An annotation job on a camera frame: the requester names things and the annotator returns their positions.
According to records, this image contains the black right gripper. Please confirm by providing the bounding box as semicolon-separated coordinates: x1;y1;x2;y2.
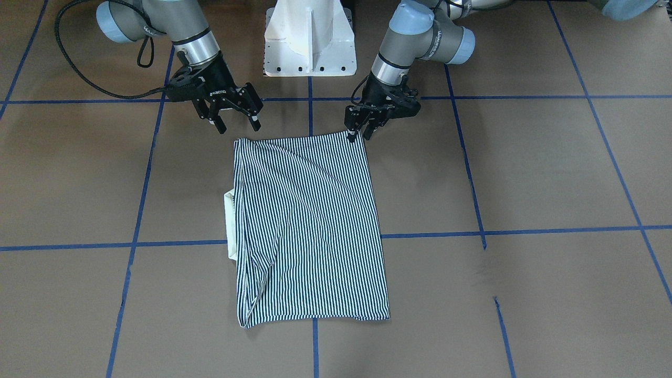
183;52;264;134

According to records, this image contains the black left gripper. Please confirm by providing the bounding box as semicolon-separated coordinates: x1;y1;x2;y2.
344;73;422;143

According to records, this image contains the navy white striped polo shirt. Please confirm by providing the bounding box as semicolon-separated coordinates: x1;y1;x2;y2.
226;131;390;329

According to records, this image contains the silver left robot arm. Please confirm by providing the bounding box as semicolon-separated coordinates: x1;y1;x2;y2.
335;1;670;141

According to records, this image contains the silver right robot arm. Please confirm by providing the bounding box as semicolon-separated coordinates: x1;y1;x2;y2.
96;1;263;133

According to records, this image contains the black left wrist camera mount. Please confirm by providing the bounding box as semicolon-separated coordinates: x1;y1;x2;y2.
386;83;422;119

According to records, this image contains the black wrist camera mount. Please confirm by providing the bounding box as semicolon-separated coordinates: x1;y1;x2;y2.
165;66;205;102
386;83;422;119

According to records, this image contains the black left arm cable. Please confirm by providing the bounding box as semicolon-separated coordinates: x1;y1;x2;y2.
351;73;371;106

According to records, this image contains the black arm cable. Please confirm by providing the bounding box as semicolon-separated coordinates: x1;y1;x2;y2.
351;73;371;106
55;0;174;100

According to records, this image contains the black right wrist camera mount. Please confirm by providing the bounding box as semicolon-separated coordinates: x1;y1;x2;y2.
165;66;205;102

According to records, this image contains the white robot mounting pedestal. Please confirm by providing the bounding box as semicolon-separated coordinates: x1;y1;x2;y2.
262;1;358;77

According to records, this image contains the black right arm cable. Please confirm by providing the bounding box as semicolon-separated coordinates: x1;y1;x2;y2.
55;0;174;100

